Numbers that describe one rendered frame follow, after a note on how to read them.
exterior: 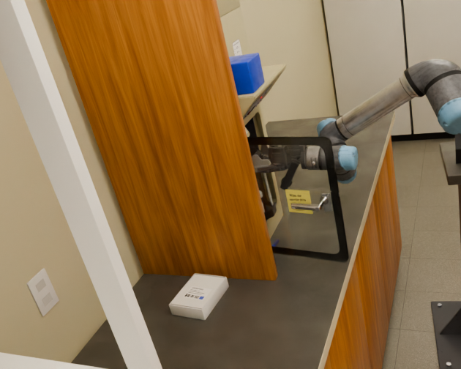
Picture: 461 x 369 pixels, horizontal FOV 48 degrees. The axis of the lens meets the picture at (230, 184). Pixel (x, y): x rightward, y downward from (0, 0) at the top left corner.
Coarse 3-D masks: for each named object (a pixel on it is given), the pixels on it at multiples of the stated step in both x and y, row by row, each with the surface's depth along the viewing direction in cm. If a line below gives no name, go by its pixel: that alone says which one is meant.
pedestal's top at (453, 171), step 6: (444, 144) 218; (450, 144) 217; (444, 150) 213; (450, 150) 212; (444, 156) 208; (450, 156) 207; (444, 162) 204; (450, 162) 203; (444, 168) 206; (450, 168) 198; (456, 168) 197; (450, 174) 194; (456, 174) 193; (450, 180) 194; (456, 180) 193
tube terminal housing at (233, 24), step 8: (240, 8) 163; (224, 16) 152; (232, 16) 157; (240, 16) 163; (224, 24) 152; (232, 24) 157; (240, 24) 163; (224, 32) 152; (232, 32) 157; (240, 32) 162; (232, 40) 157; (240, 40) 162; (232, 48) 157; (248, 48) 168; (256, 112) 173; (248, 120) 166; (256, 120) 180; (256, 128) 180; (264, 128) 179; (264, 136) 179
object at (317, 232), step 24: (264, 144) 146; (288, 144) 141; (312, 144) 137; (264, 168) 150; (288, 168) 145; (312, 168) 141; (264, 192) 154; (312, 192) 145; (336, 192) 141; (288, 216) 153; (312, 216) 149; (336, 216) 145; (288, 240) 158; (312, 240) 153; (336, 240) 149
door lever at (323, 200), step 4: (324, 196) 143; (320, 200) 144; (324, 200) 143; (328, 200) 143; (292, 204) 144; (296, 204) 144; (300, 204) 143; (304, 204) 143; (308, 204) 142; (312, 204) 142; (316, 204) 141; (320, 204) 141; (292, 208) 145; (296, 208) 144; (300, 208) 143; (304, 208) 143; (308, 208) 142; (312, 208) 141; (316, 208) 140; (320, 208) 140
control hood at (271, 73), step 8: (280, 64) 167; (264, 72) 162; (272, 72) 160; (280, 72) 162; (264, 80) 154; (272, 80) 155; (264, 88) 148; (240, 96) 144; (248, 96) 142; (256, 96) 142; (264, 96) 169; (240, 104) 144; (248, 104) 143
